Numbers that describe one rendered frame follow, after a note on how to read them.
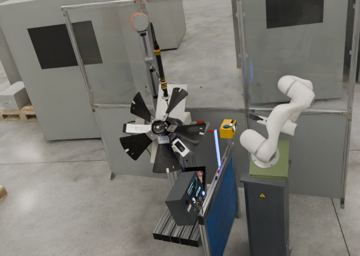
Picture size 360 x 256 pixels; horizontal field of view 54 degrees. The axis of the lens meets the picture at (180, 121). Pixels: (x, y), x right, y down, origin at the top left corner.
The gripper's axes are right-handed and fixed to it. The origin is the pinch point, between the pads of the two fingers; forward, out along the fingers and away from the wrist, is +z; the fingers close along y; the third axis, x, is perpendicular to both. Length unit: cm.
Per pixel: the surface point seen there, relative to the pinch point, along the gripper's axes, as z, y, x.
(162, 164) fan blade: 52, -11, -55
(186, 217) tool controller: -3, -65, -67
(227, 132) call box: 23.0, 23.2, -16.5
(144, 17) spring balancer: 115, -7, 54
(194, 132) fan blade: 37.8, -4.9, -23.7
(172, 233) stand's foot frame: 55, 53, -122
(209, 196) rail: 8, -12, -63
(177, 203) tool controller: 2, -71, -61
